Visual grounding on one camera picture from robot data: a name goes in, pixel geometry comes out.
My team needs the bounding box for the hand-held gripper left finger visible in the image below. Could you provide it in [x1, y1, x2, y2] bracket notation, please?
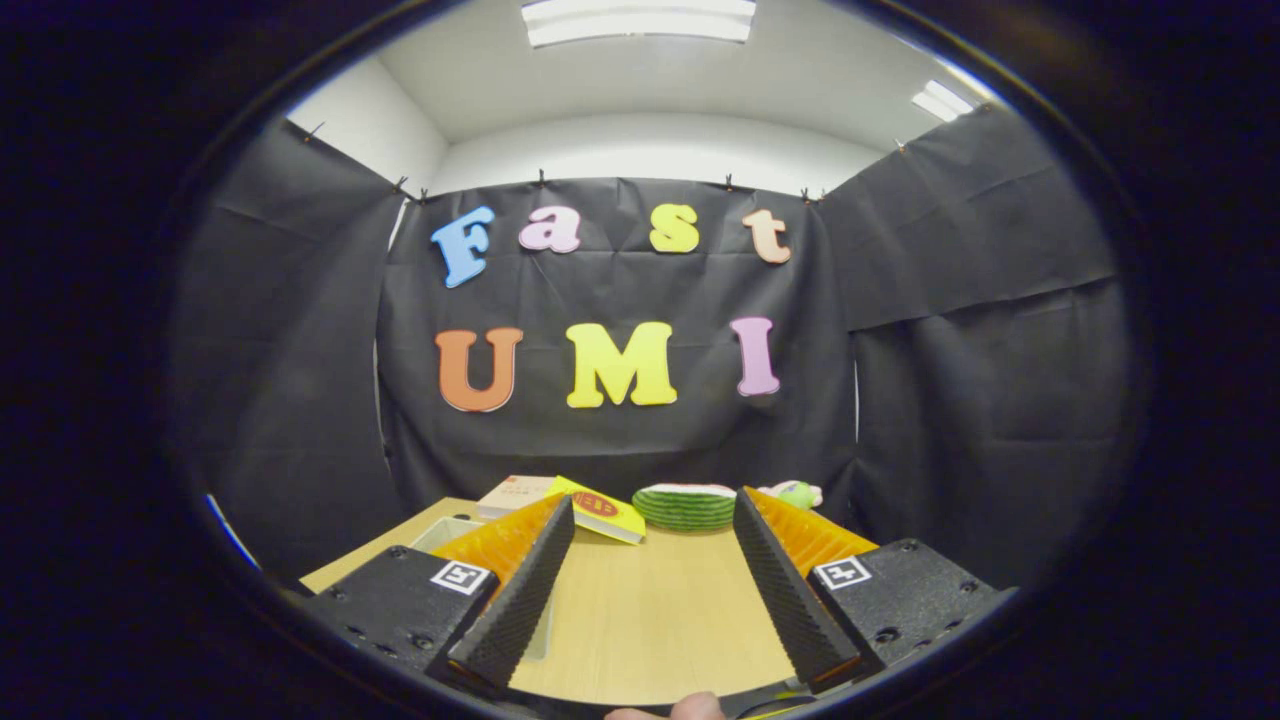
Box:
[300, 493, 576, 693]

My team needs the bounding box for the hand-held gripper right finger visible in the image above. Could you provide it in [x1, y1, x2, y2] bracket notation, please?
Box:
[732, 486, 1019, 693]

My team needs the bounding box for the pale green storage box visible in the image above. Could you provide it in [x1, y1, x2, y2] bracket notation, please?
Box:
[408, 515, 557, 663]

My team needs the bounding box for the pink and green plush toy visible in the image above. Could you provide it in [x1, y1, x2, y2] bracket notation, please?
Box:
[757, 480, 824, 511]

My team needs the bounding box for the beige book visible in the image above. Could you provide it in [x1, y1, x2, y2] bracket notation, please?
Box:
[475, 475, 557, 519]

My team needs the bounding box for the yellow book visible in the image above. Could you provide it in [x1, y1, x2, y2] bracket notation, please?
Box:
[545, 475, 647, 546]

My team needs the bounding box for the watermelon slice plush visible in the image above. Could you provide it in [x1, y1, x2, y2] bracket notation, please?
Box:
[631, 484, 738, 532]

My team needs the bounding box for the black backdrop cloth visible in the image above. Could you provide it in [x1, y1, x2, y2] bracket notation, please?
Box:
[170, 105, 1141, 591]

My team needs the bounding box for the small ceiling light panel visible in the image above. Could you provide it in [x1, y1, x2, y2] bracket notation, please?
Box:
[910, 80, 976, 123]

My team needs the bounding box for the long ceiling light panel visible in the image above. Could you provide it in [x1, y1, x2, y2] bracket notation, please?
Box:
[520, 0, 758, 48]

